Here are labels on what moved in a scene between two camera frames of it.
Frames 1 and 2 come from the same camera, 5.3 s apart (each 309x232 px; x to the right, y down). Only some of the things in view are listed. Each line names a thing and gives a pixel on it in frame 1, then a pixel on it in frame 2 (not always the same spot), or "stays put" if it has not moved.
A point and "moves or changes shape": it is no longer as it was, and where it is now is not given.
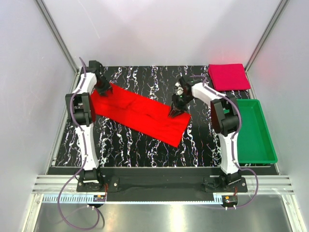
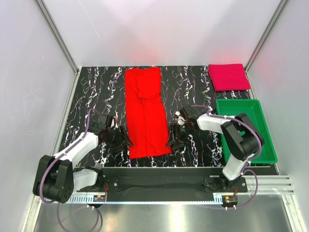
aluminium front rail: [270, 184] stays put
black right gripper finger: [179, 112] to [179, 144]
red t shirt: [129, 108] moves or changes shape
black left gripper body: [103, 85] to [114, 137]
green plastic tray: [255, 144] stays put
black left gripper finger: [104, 94] to [123, 147]
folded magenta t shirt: [225, 77] stays put
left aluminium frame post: [62, 40] stays put
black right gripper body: [179, 102] to [182, 132]
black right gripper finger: [172, 113] to [170, 141]
